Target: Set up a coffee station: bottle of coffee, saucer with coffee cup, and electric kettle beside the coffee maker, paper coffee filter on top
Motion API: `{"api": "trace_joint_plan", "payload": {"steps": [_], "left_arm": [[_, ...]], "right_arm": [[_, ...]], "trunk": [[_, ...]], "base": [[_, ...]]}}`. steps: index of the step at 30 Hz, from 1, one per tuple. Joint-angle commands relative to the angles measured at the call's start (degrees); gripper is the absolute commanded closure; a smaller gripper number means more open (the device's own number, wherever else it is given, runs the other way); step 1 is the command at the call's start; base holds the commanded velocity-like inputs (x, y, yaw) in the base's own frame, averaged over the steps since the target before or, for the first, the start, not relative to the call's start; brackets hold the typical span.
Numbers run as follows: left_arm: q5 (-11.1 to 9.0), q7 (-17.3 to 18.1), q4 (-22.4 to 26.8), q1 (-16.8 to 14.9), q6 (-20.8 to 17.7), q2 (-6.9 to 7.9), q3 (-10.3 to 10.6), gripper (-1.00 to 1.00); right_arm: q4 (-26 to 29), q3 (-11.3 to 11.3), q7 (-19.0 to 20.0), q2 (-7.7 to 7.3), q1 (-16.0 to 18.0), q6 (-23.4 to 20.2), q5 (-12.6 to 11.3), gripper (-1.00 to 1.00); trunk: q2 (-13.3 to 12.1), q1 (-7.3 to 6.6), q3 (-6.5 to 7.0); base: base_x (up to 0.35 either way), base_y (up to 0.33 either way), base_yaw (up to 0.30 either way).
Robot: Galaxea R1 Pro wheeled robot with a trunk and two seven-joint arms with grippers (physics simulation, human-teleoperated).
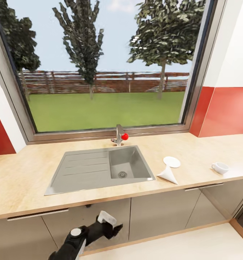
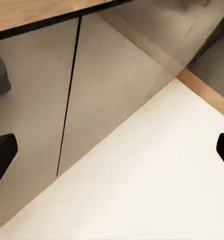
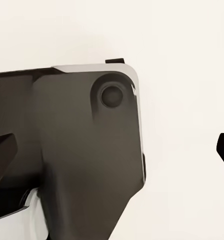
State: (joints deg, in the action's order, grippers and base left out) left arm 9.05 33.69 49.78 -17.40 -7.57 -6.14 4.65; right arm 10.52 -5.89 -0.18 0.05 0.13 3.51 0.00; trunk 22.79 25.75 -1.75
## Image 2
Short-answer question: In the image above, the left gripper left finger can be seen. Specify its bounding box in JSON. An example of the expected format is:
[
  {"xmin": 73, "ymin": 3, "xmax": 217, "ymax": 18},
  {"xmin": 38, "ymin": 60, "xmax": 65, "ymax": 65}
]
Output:
[{"xmin": 0, "ymin": 133, "xmax": 18, "ymax": 180}]

